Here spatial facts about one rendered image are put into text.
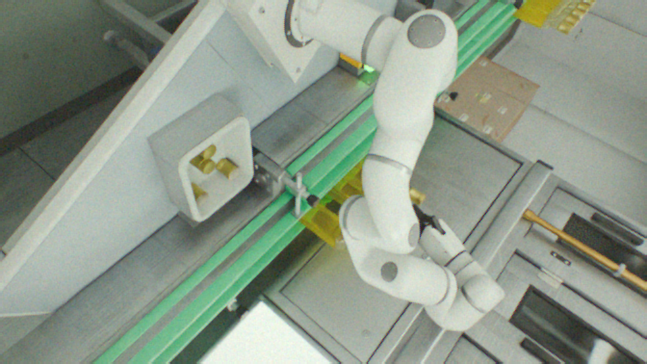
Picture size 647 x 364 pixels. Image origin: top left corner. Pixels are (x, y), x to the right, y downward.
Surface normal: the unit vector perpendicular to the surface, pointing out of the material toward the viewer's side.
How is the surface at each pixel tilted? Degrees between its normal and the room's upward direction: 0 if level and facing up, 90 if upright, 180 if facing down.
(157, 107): 0
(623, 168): 90
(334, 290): 90
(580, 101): 90
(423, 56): 82
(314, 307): 90
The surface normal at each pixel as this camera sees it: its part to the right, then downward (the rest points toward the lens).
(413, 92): -0.06, -0.07
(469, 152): 0.08, -0.58
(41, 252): 0.77, 0.55
